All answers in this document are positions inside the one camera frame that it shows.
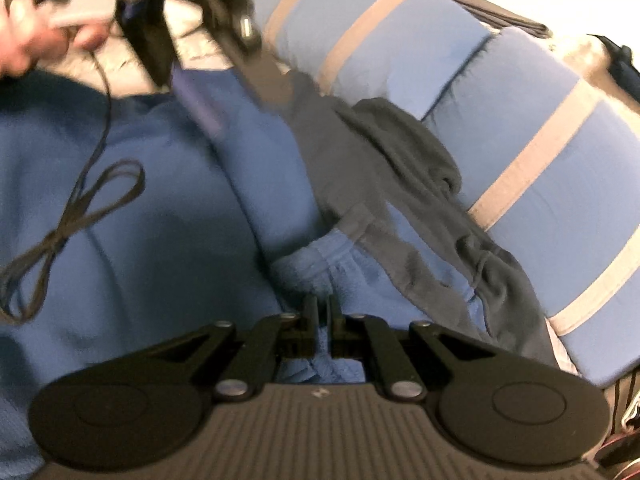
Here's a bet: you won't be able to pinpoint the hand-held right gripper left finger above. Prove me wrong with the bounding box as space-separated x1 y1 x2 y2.
145 294 320 401

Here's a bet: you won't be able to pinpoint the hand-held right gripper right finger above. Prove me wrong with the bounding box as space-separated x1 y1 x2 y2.
327 294 501 401

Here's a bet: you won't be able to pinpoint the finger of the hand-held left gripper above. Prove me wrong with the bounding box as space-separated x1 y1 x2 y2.
202 0 296 111
120 0 228 145

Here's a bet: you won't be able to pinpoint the blue fleece jacket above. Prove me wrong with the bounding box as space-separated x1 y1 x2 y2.
0 67 558 466

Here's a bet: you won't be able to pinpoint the grey folded clothes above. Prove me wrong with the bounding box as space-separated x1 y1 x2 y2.
440 0 553 40

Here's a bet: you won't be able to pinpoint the navy and pink clothes pile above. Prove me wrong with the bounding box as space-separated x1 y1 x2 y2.
587 34 638 91

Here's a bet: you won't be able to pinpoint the person's left hand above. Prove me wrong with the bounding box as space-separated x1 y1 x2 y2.
0 0 108 78

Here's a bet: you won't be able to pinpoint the blue grey-striped pillow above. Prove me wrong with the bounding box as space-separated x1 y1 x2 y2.
420 27 640 388
247 0 493 128

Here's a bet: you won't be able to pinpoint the black cable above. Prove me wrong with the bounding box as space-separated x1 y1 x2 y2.
0 47 147 323

